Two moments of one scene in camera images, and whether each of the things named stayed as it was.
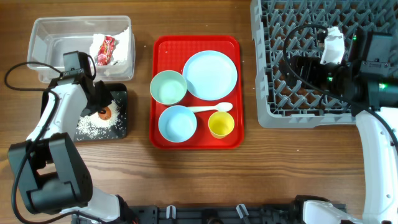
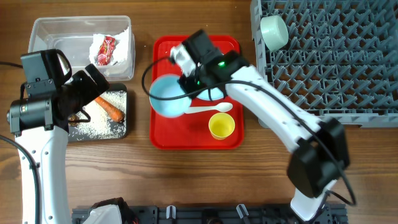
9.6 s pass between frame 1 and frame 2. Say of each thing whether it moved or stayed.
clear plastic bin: stayed
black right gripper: moved
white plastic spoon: stayed
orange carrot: moved
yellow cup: stayed
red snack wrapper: stayed
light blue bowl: moved
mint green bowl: moved
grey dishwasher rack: stayed
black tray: stayed
